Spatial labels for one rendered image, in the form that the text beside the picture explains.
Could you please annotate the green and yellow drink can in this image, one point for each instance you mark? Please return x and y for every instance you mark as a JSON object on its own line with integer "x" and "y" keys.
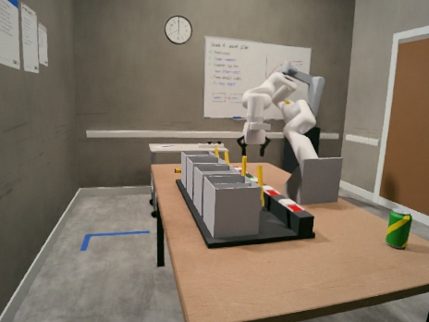
{"x": 399, "y": 227}

